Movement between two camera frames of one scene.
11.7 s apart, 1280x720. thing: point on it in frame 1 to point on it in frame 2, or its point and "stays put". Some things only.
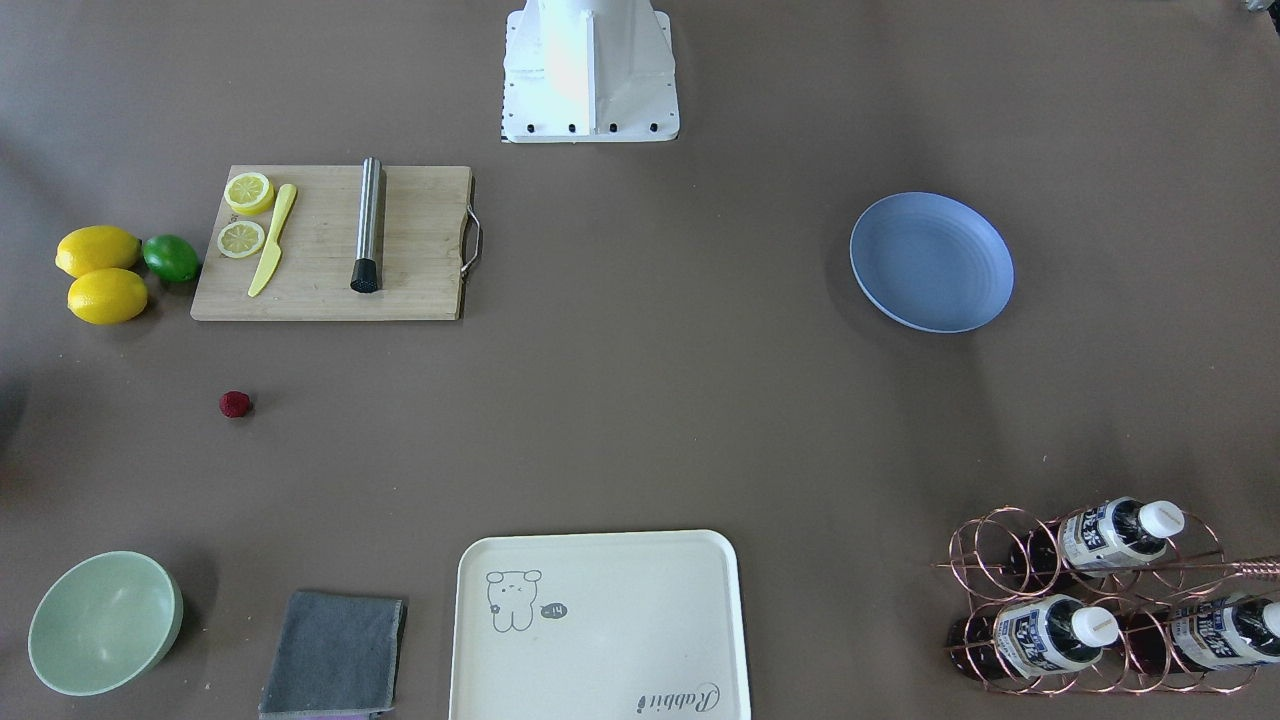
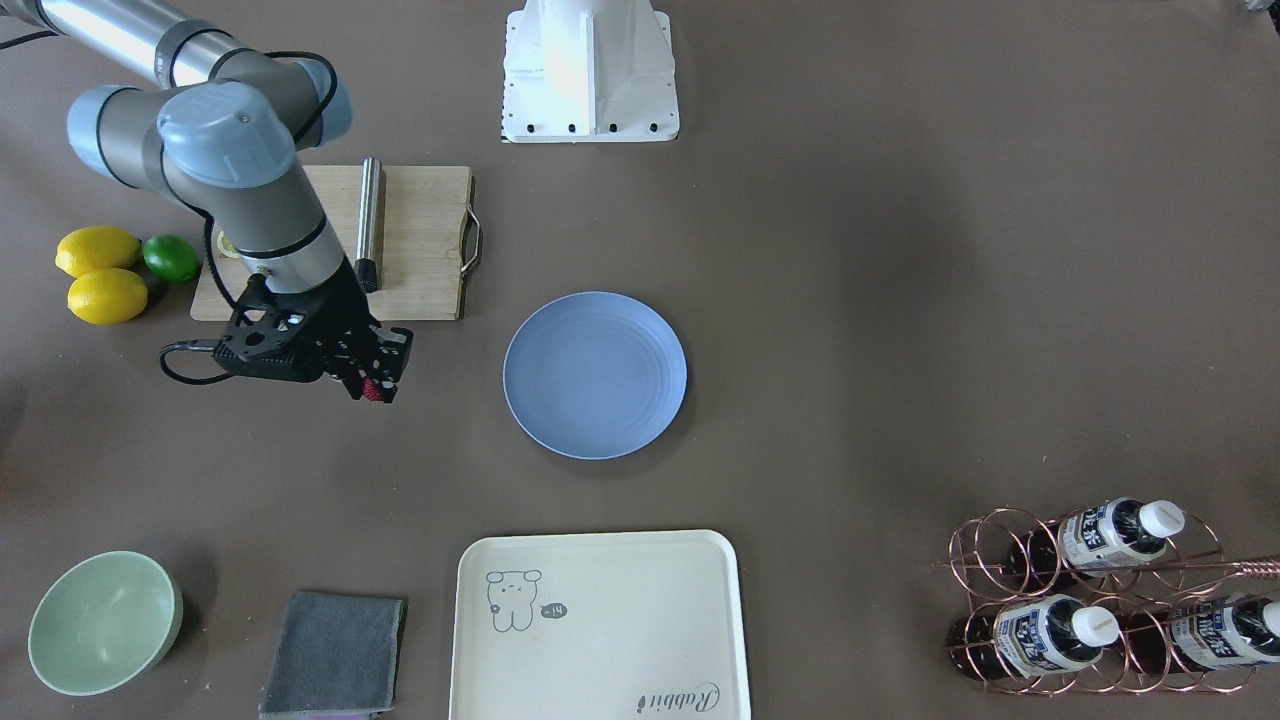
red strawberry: x=234 y=404 to x=370 y=390
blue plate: x=931 y=263 to x=595 y=375
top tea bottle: x=1097 y=539 stays put
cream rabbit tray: x=599 y=625 stays put
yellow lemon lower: x=107 y=296 stays put
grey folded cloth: x=336 y=653 stays put
